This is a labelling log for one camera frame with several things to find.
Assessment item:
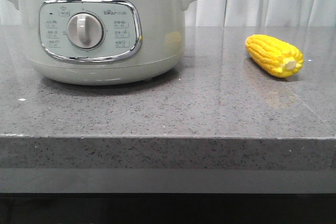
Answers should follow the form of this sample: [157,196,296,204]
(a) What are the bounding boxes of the yellow corn cob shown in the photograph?
[245,34,304,78]

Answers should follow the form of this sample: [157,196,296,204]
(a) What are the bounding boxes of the pale green electric pot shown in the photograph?
[7,0,197,86]

